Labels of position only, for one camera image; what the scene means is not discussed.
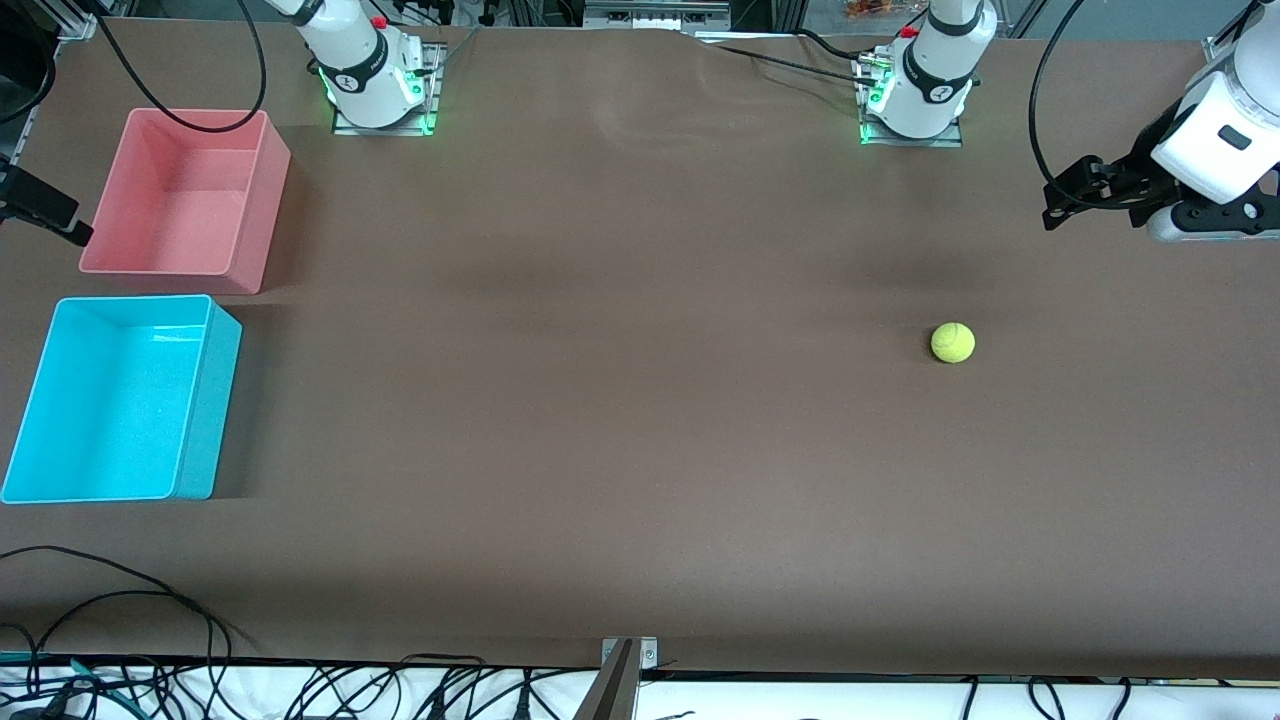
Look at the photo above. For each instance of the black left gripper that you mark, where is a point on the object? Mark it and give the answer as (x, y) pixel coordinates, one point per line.
(1138, 173)

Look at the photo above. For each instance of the yellow-green tennis ball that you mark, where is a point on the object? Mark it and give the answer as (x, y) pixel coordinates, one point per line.
(953, 342)

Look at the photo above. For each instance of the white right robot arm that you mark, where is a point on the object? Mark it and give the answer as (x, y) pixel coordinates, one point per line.
(360, 70)

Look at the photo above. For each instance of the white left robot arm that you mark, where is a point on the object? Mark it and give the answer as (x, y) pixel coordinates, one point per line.
(935, 80)

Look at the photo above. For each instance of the pink plastic bin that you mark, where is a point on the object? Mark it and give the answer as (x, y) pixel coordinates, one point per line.
(180, 200)

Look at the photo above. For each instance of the blue plastic bin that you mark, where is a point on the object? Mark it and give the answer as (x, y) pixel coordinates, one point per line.
(110, 400)

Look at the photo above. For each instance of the orange background object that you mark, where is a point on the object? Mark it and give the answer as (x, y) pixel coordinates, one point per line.
(870, 8)

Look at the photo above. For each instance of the grey device box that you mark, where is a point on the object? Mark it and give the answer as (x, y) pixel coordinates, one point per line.
(655, 14)

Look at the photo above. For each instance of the aluminium frame profile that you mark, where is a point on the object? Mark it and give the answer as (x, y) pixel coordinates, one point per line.
(1235, 35)
(80, 18)

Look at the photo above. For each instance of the grey metal camera mount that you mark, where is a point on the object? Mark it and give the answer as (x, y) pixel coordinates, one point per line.
(615, 690)

